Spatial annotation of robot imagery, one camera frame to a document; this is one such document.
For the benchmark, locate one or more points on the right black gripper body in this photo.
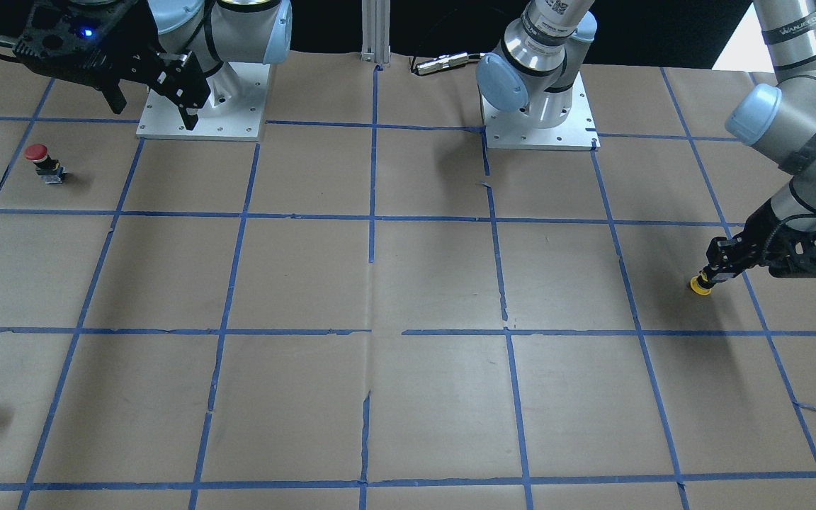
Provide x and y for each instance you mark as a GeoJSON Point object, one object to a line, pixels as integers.
{"type": "Point", "coordinates": [140, 41]}

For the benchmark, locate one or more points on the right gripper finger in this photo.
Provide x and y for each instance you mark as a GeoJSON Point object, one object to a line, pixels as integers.
{"type": "Point", "coordinates": [115, 97]}
{"type": "Point", "coordinates": [181, 80]}

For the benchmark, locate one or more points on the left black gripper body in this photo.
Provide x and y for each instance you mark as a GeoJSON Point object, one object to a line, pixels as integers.
{"type": "Point", "coordinates": [757, 239]}

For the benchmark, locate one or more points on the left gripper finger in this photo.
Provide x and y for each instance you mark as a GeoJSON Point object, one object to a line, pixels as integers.
{"type": "Point", "coordinates": [741, 251]}
{"type": "Point", "coordinates": [718, 272]}

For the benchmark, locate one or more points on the yellow push button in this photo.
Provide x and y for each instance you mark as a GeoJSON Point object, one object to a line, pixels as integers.
{"type": "Point", "coordinates": [701, 285]}

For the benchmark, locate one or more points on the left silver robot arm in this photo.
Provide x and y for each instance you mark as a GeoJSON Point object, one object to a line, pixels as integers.
{"type": "Point", "coordinates": [529, 76]}

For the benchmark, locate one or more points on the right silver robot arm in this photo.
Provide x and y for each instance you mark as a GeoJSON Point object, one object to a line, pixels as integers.
{"type": "Point", "coordinates": [183, 51]}

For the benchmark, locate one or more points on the red push button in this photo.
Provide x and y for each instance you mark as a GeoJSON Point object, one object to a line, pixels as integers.
{"type": "Point", "coordinates": [48, 169]}

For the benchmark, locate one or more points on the brown paper table cover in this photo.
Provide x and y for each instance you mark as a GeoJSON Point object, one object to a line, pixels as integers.
{"type": "Point", "coordinates": [369, 309]}

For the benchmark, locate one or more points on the aluminium frame post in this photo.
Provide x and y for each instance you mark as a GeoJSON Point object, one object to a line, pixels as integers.
{"type": "Point", "coordinates": [376, 32]}

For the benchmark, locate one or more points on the silver cable connector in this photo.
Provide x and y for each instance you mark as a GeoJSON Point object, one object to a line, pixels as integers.
{"type": "Point", "coordinates": [443, 63]}

